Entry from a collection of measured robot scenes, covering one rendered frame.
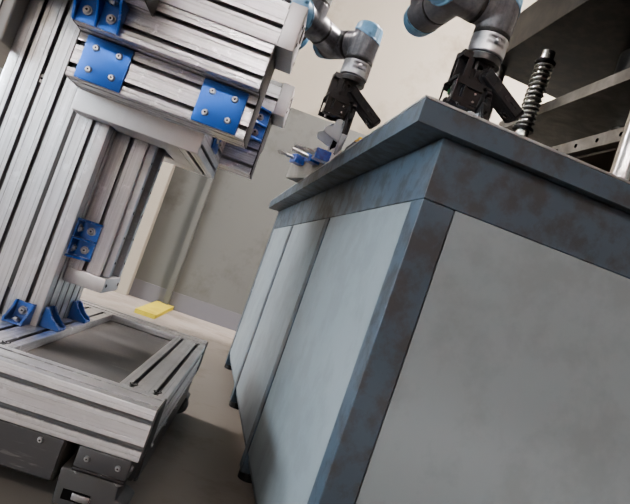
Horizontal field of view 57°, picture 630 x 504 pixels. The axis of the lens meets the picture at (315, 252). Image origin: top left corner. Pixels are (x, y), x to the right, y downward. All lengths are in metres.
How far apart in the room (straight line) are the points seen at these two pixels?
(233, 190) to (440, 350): 3.37
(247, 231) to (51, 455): 3.15
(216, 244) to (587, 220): 3.36
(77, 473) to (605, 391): 0.83
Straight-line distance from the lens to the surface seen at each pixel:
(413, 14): 1.38
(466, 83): 1.21
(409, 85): 4.40
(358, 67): 1.59
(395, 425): 0.85
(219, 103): 1.17
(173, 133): 1.26
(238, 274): 4.08
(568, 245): 0.92
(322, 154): 1.53
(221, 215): 4.10
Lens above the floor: 0.52
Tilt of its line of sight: 3 degrees up
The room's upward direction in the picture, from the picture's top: 19 degrees clockwise
